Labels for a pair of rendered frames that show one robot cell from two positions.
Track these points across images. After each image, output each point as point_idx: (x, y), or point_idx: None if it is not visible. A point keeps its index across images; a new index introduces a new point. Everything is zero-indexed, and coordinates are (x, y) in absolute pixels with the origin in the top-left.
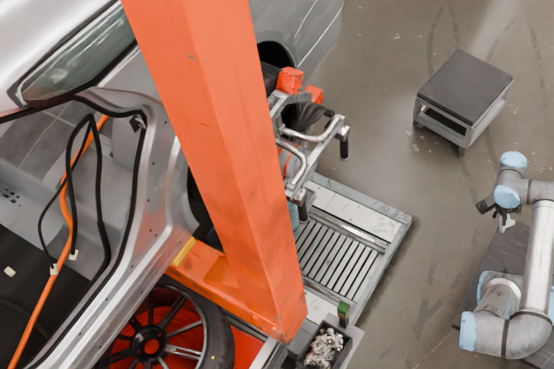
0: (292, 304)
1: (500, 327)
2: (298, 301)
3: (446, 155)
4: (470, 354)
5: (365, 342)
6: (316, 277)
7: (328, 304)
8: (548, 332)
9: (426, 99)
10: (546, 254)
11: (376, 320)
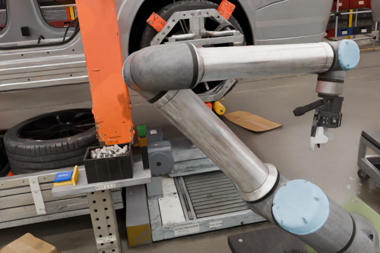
0: (107, 90)
1: None
2: (117, 101)
3: (371, 200)
4: None
5: (178, 249)
6: (193, 196)
7: (180, 208)
8: (181, 56)
9: (366, 136)
10: (264, 46)
11: (201, 244)
